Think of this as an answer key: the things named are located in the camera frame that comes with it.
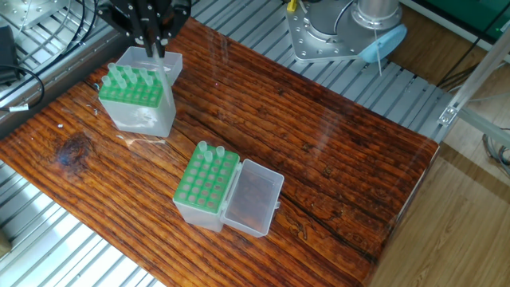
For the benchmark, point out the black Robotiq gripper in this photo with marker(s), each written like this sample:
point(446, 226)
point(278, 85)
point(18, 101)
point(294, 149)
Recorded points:
point(143, 12)

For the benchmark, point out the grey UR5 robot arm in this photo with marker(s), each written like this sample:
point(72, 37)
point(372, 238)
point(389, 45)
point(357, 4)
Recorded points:
point(378, 24)

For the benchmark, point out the aluminium frame profile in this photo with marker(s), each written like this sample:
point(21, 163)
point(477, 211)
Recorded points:
point(478, 76)

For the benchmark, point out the clear pipette box green rack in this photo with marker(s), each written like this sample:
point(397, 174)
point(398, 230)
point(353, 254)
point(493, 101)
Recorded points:
point(139, 108)
point(203, 191)

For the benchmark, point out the thin white plastic strip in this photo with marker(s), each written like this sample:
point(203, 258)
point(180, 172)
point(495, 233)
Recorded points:
point(378, 62)

